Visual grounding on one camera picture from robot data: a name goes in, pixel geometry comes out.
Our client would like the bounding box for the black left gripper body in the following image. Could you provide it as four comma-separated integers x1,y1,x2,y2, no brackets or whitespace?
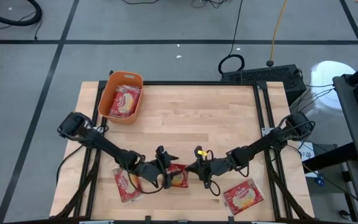
134,145,171,190

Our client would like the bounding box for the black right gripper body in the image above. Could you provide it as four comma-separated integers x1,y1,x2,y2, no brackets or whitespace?
194,145,232,190

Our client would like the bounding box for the orange plastic basket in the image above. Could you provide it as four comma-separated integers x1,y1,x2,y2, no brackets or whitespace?
98,70,145,126

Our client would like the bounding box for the white paper sheet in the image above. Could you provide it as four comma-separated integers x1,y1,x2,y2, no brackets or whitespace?
297,141,319,179

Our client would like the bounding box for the black computer tower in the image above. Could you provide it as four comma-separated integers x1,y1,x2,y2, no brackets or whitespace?
221,63,307,106

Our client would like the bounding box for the black cart bar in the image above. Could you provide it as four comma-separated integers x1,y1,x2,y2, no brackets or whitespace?
303,142,358,174

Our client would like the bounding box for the black aluminium table frame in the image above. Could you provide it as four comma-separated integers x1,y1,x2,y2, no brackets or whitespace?
50,80,316,224

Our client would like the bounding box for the yellow hanging cable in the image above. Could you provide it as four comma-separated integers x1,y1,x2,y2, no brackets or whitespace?
268,0,288,68

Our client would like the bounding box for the black hanging cable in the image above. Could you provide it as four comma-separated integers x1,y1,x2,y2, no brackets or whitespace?
218,0,246,75

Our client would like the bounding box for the black vacuum hose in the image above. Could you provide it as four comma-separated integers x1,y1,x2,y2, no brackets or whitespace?
0,0,43,27

